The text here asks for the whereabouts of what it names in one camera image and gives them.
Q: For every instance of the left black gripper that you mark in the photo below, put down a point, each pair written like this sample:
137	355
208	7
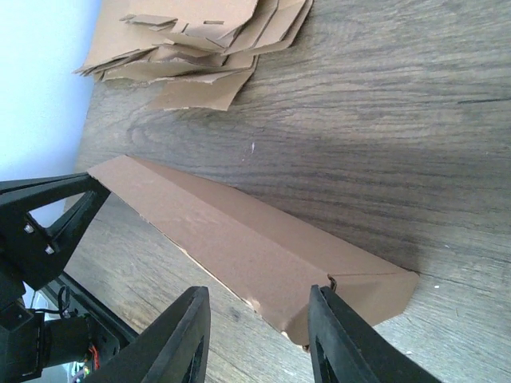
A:
35	254

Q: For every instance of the stack of flat cardboard sheets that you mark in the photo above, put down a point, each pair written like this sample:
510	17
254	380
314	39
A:
203	51

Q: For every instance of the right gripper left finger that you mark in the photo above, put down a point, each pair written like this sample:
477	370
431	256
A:
174	348

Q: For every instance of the brown cardboard box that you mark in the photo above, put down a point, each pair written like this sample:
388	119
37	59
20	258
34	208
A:
264	256

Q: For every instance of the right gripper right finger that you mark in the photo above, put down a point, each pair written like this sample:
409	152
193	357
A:
344	348

